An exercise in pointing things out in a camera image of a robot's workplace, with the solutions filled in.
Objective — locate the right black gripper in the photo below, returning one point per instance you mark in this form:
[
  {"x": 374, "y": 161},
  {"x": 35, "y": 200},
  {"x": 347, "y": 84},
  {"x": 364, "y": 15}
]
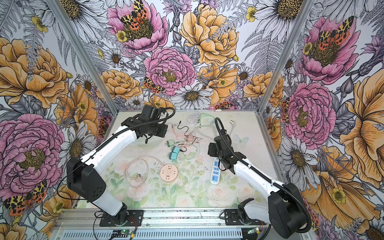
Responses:
[{"x": 211, "y": 148}]

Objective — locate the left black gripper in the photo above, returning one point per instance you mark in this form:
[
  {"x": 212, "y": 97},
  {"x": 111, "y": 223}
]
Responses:
[{"x": 161, "y": 134}]

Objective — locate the teal charger with black cable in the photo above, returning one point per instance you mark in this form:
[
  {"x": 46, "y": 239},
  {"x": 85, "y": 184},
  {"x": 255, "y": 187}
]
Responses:
[{"x": 173, "y": 156}]

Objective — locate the round pink power socket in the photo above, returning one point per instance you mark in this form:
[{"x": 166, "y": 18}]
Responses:
[{"x": 169, "y": 173}]

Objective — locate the teal charger with white cable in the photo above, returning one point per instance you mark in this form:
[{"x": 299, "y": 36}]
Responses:
[{"x": 176, "y": 149}]

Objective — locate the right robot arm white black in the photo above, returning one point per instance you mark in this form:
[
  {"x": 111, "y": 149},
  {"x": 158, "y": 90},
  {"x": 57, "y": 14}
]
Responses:
[{"x": 286, "y": 211}]

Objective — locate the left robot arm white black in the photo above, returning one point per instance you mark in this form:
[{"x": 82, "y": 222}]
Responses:
[{"x": 84, "y": 174}]

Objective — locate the white blue power strip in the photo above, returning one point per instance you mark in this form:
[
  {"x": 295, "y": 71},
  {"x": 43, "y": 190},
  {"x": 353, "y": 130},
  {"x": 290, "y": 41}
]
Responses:
[{"x": 215, "y": 172}]

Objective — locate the green charger adapter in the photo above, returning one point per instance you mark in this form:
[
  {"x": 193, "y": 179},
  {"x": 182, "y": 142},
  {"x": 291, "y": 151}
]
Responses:
[{"x": 171, "y": 143}]

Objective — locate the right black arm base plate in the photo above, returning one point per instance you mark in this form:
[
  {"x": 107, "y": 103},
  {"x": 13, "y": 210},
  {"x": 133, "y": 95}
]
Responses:
[{"x": 236, "y": 217}]

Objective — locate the aluminium front rail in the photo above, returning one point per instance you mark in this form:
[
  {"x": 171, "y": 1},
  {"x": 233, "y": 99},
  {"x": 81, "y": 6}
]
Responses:
[{"x": 155, "y": 219}]

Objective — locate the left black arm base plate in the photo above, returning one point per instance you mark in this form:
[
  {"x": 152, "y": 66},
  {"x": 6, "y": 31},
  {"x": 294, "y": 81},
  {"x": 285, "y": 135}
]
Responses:
[{"x": 126, "y": 218}]

